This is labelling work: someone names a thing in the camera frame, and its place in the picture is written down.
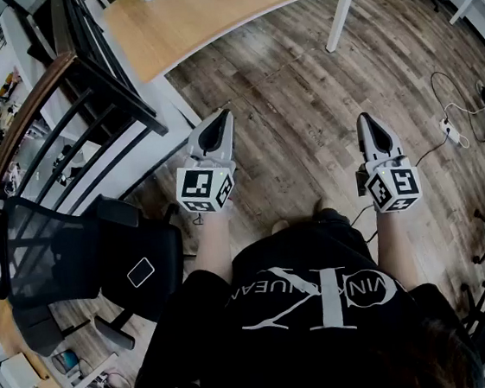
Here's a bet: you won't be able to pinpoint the wooden table with white legs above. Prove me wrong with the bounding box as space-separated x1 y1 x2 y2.
100 0 380 137

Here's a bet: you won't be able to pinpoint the black railing with wooden handrail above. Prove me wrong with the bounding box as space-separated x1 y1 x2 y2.
0 0 179 219

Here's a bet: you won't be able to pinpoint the wooden desk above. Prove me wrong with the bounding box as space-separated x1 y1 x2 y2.
0 291 73 388

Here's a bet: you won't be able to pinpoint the white metal table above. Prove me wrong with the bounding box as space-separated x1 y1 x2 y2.
446 0 485 81

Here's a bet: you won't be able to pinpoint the person's left forearm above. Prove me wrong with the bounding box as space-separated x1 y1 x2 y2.
187 207 240 282

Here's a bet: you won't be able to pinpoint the white power strip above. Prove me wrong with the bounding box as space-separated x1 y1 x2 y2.
437 117 462 144

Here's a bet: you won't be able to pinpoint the person's black printed t-shirt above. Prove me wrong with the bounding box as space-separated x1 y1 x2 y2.
109 207 485 388

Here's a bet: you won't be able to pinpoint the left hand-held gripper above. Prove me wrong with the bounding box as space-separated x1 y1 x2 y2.
167 107 245 218

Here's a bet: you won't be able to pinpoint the person's black shorts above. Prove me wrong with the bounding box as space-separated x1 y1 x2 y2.
307 204 354 231

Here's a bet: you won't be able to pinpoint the white floor cable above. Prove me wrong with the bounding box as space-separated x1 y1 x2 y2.
443 98 485 151

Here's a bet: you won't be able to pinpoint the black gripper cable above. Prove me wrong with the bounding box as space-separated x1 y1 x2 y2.
341 138 461 246

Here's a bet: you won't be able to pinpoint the person's right forearm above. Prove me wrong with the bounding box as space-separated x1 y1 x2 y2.
373 207 420 294

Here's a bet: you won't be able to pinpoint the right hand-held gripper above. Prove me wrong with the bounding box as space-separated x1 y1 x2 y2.
354 107 424 217

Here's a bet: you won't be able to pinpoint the black mesh office chair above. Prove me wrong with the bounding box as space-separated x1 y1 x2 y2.
0 177 195 365

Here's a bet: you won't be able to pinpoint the black smartphone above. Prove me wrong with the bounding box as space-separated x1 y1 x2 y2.
124 256 157 289

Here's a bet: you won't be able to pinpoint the black floor cable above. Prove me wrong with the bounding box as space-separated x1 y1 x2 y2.
430 66 485 149

